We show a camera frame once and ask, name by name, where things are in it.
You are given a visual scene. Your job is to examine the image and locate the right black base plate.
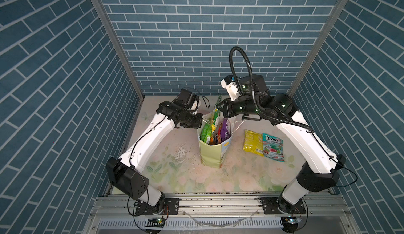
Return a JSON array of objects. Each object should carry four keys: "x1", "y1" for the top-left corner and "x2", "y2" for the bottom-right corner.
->
[{"x1": 258, "y1": 196, "x2": 307, "y2": 215}]

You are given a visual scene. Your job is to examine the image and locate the red snack packet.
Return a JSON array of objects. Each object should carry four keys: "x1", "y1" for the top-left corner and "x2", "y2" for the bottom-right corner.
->
[{"x1": 209, "y1": 130, "x2": 222, "y2": 146}]

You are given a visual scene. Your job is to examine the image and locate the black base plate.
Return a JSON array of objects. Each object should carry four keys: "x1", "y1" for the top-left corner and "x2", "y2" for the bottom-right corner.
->
[
  {"x1": 135, "y1": 198, "x2": 179, "y2": 216},
  {"x1": 258, "y1": 196, "x2": 307, "y2": 215}
]

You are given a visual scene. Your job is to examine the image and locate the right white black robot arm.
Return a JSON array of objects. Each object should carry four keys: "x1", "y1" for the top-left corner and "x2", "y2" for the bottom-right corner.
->
[{"x1": 217, "y1": 94, "x2": 345, "y2": 214}]

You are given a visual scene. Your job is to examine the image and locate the aluminium mounting rail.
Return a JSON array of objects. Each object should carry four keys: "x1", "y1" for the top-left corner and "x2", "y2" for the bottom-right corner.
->
[{"x1": 84, "y1": 193, "x2": 359, "y2": 234}]

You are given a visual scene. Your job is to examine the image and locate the green Fox's spring tea packet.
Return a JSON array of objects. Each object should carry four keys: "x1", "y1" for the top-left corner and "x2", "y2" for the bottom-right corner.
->
[{"x1": 210, "y1": 95, "x2": 223, "y2": 134}]

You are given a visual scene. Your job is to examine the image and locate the teal Fox's candy packet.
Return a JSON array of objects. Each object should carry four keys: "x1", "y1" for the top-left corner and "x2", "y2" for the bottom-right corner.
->
[{"x1": 263, "y1": 134, "x2": 285, "y2": 162}]

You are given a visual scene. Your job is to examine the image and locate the left controller board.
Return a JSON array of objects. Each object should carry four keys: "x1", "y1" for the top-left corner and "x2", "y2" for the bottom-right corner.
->
[{"x1": 145, "y1": 218, "x2": 166, "y2": 234}]

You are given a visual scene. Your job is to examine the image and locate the floral paper gift bag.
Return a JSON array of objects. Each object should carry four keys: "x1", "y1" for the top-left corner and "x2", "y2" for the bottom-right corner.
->
[{"x1": 197, "y1": 113, "x2": 243, "y2": 168}]

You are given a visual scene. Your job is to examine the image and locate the black corrugated cable conduit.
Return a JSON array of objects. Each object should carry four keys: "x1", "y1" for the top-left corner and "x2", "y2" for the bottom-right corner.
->
[{"x1": 229, "y1": 46, "x2": 315, "y2": 133}]

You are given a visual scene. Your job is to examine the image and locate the purple Fox's candy packet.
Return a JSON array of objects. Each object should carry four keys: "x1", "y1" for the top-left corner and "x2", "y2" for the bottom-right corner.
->
[{"x1": 219, "y1": 119, "x2": 231, "y2": 143}]

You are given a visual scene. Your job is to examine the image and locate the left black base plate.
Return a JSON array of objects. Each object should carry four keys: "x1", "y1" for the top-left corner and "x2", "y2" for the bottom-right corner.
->
[{"x1": 135, "y1": 198, "x2": 179, "y2": 216}]

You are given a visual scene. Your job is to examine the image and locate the right controller board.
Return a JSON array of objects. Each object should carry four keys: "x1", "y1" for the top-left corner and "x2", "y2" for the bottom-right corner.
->
[{"x1": 281, "y1": 217, "x2": 298, "y2": 234}]

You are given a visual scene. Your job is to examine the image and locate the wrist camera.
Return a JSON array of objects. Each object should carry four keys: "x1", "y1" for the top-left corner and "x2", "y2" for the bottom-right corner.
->
[
  {"x1": 221, "y1": 75, "x2": 241, "y2": 101},
  {"x1": 173, "y1": 88, "x2": 199, "y2": 113}
]

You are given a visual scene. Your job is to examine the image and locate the bright green snack packet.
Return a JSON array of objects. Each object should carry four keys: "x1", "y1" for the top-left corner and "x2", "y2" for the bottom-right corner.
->
[{"x1": 200, "y1": 123, "x2": 212, "y2": 145}]

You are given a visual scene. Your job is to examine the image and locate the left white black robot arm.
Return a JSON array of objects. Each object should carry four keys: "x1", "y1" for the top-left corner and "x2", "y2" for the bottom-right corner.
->
[{"x1": 106, "y1": 98, "x2": 202, "y2": 212}]

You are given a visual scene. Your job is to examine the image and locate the controller board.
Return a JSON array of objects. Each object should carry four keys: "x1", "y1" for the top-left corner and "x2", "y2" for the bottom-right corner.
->
[
  {"x1": 281, "y1": 217, "x2": 298, "y2": 234},
  {"x1": 145, "y1": 218, "x2": 166, "y2": 234}
]

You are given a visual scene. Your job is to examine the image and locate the yellow snack packet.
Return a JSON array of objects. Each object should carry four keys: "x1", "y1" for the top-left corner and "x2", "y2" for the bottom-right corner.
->
[{"x1": 243, "y1": 130, "x2": 264, "y2": 157}]

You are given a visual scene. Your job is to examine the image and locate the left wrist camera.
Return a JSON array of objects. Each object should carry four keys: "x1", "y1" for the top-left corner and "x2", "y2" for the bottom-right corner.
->
[{"x1": 173, "y1": 88, "x2": 199, "y2": 113}]

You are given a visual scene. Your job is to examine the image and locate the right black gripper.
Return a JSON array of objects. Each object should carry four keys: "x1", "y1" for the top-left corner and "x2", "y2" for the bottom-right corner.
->
[{"x1": 215, "y1": 98, "x2": 258, "y2": 118}]

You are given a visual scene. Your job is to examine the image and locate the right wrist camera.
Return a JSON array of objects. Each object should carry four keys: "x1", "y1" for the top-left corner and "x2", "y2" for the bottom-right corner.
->
[{"x1": 221, "y1": 75, "x2": 241, "y2": 101}]

